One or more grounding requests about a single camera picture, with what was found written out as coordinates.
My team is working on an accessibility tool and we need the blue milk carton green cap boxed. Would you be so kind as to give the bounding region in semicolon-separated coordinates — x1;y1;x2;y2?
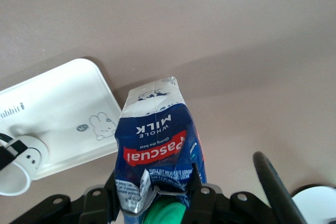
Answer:
114;76;208;224

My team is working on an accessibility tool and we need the white smiley face mug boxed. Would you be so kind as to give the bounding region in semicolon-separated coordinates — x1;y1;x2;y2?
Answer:
0;133;50;197

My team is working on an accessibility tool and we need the white rabbit print tray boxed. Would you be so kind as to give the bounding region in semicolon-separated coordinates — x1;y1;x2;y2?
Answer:
0;58;124;182

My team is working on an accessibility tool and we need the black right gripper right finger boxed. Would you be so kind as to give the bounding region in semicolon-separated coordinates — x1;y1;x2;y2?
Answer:
183;163;232;224

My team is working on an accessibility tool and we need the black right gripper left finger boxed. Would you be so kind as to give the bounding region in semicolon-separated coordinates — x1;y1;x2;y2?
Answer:
78;170;119;224

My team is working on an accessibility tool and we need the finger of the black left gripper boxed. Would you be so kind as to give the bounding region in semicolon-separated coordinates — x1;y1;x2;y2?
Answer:
7;140;27;154
0;145;14;172

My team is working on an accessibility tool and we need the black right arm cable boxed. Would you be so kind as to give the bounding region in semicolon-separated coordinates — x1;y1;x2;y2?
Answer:
253;151;308;224

